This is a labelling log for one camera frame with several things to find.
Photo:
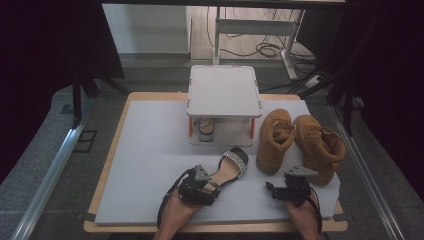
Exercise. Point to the black curtain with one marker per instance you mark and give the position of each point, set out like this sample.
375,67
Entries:
50,66
390,83

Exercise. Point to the black tripod stand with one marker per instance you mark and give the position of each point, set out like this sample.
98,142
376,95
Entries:
77,100

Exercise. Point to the white power strip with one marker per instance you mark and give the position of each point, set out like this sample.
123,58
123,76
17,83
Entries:
314,81

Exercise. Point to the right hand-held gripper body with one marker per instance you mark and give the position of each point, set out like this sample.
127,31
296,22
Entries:
296,191

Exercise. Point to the white two-tier shoe rack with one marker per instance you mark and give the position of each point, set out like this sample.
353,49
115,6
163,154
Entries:
223,90

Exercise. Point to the person's left hand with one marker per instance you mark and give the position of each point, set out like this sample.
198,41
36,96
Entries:
178,213

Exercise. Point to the aluminium rail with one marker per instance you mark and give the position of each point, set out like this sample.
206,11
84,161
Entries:
366,173
50,173

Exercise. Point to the white metal desk frame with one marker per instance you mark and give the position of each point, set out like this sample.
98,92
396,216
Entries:
253,26

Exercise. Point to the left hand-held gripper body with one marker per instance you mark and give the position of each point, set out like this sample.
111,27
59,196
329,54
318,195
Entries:
195,191

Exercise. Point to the tan suede boot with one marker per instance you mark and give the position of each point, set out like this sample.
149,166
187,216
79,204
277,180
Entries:
320,150
273,150

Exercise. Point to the person's right hand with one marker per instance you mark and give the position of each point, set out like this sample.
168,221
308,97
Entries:
306,216

